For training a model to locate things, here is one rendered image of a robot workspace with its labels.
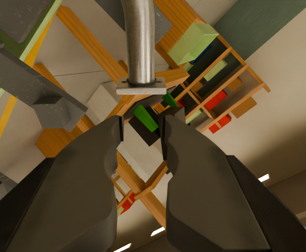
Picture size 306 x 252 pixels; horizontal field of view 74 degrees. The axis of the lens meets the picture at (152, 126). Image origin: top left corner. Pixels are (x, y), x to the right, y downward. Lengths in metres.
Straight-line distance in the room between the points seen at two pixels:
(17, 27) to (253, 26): 6.01
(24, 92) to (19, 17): 0.08
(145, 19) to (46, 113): 0.16
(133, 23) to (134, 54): 0.03
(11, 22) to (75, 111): 0.12
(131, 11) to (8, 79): 0.17
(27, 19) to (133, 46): 0.13
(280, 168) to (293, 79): 2.51
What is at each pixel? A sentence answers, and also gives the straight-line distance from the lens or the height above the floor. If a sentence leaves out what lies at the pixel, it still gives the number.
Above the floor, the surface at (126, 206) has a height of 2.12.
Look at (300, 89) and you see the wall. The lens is 6.32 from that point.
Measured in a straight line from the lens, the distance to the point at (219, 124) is 5.87.
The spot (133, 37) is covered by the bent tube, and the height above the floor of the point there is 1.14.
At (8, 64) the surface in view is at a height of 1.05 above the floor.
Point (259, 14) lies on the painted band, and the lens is 6.21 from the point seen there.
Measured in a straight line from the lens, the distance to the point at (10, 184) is 0.40.
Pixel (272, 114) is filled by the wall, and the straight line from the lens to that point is 6.38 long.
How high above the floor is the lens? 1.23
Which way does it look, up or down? 3 degrees down
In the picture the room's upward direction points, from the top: 139 degrees clockwise
